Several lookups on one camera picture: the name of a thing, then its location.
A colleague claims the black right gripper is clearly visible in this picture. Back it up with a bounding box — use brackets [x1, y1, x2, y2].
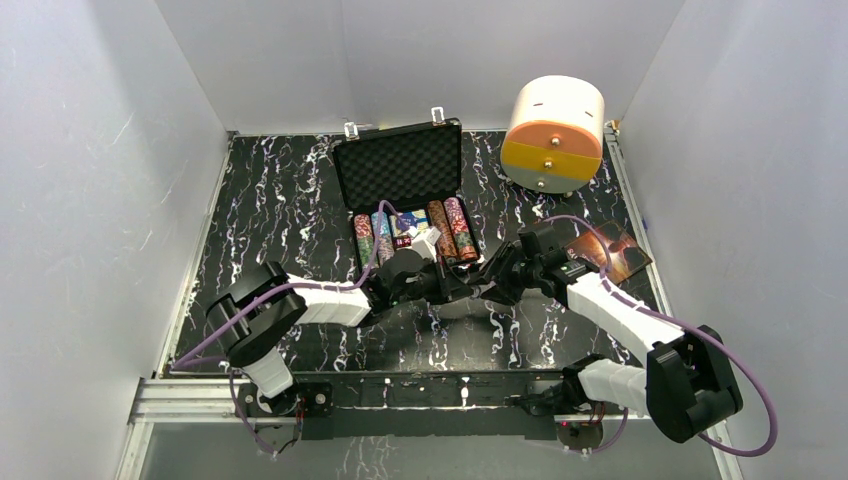
[467, 241, 542, 307]

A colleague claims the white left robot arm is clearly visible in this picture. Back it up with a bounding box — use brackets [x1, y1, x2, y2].
[206, 249, 480, 416]

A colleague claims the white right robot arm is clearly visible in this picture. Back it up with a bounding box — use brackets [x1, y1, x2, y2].
[480, 225, 744, 443]

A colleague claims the pink green chip row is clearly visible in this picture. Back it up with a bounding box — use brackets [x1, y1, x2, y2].
[443, 197, 479, 261]

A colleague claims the brown orange chip row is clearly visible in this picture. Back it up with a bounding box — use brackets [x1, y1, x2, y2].
[427, 200, 459, 264]

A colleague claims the blue playing card deck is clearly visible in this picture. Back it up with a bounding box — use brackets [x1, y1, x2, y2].
[390, 209, 430, 235]

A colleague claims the blue orange chip row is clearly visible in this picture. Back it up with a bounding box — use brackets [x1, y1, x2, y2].
[371, 212, 395, 264]

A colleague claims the black poker chip case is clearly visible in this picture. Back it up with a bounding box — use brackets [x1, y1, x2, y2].
[330, 107, 482, 275]

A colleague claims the dark sunburst cover book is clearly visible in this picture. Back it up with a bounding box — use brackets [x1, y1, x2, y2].
[566, 221, 653, 285]

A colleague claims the white orange yellow drawer cabinet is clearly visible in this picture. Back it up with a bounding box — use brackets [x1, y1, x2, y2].
[500, 75, 605, 196]

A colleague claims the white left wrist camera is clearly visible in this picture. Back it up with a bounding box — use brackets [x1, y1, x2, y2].
[406, 227, 441, 262]

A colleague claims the aluminium frame rail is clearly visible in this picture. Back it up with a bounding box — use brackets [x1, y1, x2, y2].
[117, 372, 741, 479]

